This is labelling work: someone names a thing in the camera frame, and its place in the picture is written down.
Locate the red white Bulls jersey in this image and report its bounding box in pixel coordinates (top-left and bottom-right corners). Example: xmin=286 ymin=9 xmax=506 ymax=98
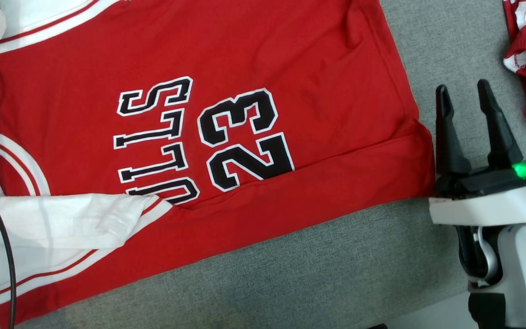
xmin=0 ymin=0 xmax=437 ymax=329

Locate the grey fabric sofa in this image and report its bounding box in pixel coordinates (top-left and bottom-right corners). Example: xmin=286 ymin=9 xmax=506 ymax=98
xmin=0 ymin=0 xmax=526 ymax=329

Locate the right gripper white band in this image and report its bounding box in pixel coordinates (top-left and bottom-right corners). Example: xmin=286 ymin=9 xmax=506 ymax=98
xmin=428 ymin=79 xmax=526 ymax=228

